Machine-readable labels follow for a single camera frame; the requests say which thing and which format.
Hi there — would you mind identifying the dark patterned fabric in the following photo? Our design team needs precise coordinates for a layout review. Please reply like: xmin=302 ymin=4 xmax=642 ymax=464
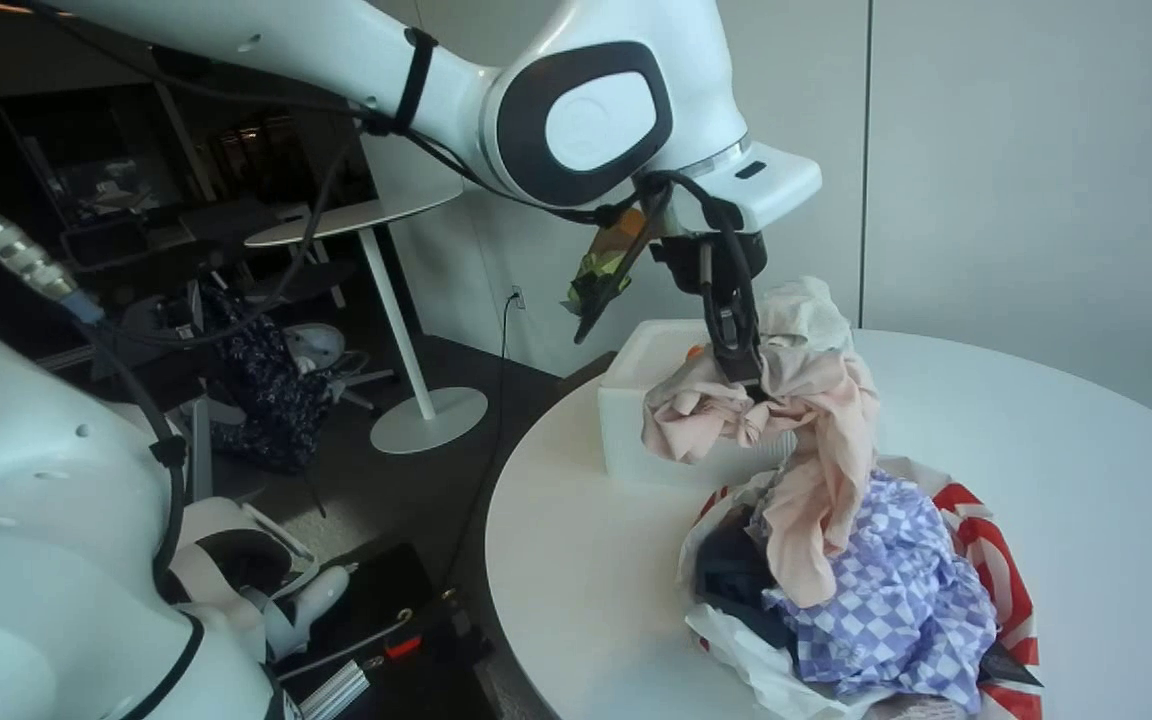
xmin=194 ymin=275 xmax=346 ymax=481

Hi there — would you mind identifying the white plastic storage box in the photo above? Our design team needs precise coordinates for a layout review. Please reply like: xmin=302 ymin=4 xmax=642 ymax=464
xmin=598 ymin=317 xmax=795 ymax=488

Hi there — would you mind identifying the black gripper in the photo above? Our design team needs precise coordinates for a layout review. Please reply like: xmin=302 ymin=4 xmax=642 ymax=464
xmin=652 ymin=226 xmax=775 ymax=394

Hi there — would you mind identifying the pale pink garment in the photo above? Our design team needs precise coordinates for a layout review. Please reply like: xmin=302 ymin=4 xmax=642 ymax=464
xmin=642 ymin=297 xmax=890 ymax=612

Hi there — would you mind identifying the white crumpled garment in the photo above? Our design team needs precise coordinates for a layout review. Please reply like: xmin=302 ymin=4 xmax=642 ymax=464
xmin=749 ymin=271 xmax=860 ymax=360

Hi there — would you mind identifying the purple white checkered cloth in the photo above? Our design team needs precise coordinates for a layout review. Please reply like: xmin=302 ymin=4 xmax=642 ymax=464
xmin=766 ymin=467 xmax=1004 ymax=712

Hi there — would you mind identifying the dark navy garment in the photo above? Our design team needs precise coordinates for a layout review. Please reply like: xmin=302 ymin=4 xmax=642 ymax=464
xmin=691 ymin=509 xmax=807 ymax=651

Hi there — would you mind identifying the small white side table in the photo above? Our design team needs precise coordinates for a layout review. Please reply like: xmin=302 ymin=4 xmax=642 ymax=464
xmin=240 ymin=174 xmax=492 ymax=459

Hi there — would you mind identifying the red handled screwdriver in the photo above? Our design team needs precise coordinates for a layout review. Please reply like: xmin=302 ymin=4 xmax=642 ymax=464
xmin=272 ymin=628 xmax=428 ymax=689

